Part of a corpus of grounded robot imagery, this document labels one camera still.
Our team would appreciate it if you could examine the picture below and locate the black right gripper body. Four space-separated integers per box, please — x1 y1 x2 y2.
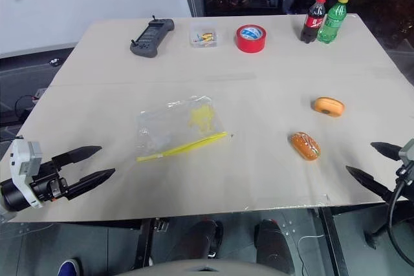
395 158 414 193

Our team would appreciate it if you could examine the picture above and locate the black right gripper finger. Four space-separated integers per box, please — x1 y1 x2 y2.
345 165 398 206
370 142 402 161

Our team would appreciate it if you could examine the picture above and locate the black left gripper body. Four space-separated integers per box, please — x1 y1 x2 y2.
30 158 71 203

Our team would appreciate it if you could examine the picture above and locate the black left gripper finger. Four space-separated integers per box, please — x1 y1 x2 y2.
51 145 103 175
66 168 116 201

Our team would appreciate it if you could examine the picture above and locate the small yellow object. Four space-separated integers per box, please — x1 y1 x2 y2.
311 96 345 118

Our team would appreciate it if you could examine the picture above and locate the blurry orange object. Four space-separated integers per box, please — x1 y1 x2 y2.
289 131 322 162

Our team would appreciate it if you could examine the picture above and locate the clear yellow-zipper plastic bag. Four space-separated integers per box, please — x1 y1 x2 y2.
135 94 235 163

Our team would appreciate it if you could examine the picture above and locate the black table leg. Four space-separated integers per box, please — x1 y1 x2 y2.
136 218 153 271
318 206 344 276

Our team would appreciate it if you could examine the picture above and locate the blue shoe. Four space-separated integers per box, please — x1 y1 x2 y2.
59 257 82 276

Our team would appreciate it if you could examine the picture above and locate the dark rounded robot foot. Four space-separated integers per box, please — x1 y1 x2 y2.
174 219 224 261
254 218 296 274

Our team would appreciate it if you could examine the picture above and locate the black handheld remote controller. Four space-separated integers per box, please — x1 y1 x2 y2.
129 15 176 58

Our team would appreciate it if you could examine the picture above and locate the green yellow-capped soda bottle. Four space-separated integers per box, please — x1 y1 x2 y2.
316 0 351 45

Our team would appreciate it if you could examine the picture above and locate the grey robot torso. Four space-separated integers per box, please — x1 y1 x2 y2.
118 258 299 276

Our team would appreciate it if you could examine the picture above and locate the red-capped cola bottle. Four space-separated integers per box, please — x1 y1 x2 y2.
300 0 328 45

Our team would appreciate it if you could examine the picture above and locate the clear plastic parts box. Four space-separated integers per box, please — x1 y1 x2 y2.
189 24 219 48

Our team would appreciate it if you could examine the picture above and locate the red tape roll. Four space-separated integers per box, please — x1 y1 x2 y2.
235 24 268 54

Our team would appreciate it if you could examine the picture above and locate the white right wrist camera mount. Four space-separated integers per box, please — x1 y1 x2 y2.
397 138 414 162

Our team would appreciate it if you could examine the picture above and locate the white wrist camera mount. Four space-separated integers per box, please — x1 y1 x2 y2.
397 138 414 162
9 140 45 209

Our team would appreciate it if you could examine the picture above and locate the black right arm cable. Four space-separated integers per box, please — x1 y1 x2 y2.
387 180 414 276

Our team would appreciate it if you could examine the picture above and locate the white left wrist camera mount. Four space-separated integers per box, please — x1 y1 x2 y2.
9 140 45 209

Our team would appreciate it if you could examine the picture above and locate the black floor cable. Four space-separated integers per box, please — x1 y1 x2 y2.
14 94 37 119

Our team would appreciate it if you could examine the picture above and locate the thin white floor cable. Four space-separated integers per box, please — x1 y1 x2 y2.
296 233 325 276

